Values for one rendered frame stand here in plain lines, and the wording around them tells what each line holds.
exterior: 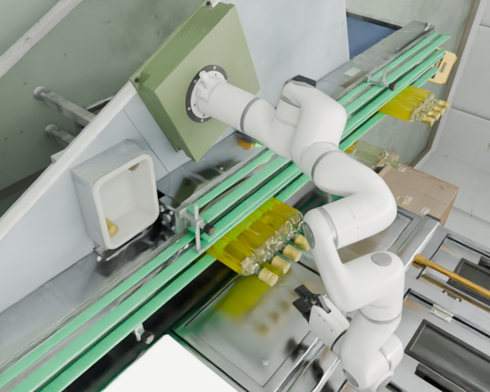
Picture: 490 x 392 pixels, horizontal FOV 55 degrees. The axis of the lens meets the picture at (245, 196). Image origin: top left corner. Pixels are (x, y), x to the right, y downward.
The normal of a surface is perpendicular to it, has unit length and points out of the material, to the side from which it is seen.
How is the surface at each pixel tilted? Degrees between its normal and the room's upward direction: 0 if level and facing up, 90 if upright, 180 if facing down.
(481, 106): 90
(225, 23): 1
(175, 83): 1
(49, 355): 90
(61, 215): 0
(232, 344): 90
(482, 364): 90
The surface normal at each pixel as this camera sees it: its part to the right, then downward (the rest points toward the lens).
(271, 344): 0.02, -0.77
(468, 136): -0.63, 0.49
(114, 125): 0.77, 0.42
